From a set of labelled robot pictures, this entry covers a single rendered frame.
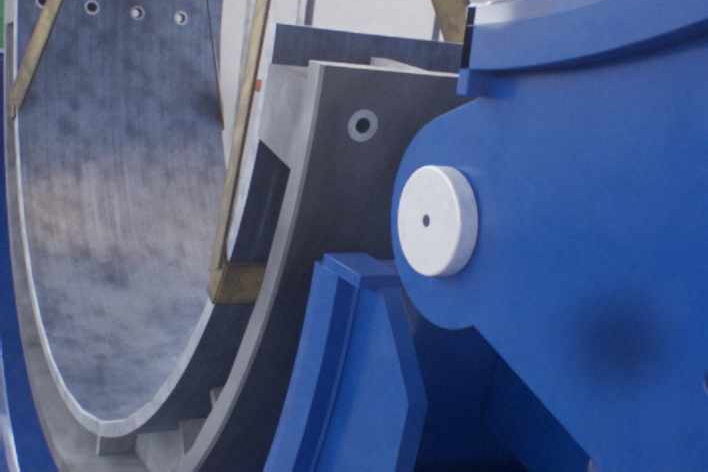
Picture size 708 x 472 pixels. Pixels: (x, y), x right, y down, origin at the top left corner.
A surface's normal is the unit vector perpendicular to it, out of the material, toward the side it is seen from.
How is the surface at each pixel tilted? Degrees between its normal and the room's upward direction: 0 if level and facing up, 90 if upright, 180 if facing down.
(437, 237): 90
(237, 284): 115
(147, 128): 65
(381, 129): 96
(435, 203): 90
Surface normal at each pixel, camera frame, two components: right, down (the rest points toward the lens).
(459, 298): -0.87, -0.03
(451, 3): -0.70, 0.29
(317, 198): 0.43, 0.41
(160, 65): 0.48, -0.05
